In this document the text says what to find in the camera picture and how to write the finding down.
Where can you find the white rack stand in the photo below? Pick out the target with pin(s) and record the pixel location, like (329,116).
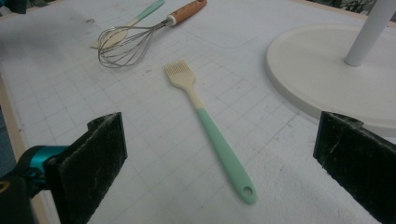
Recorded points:
(311,71)

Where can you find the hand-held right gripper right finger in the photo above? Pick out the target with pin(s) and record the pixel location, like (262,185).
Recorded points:
(358,165)

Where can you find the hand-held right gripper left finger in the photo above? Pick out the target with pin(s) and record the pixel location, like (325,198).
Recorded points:
(90,168)

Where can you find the white grid mat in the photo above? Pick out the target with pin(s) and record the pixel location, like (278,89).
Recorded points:
(155,155)

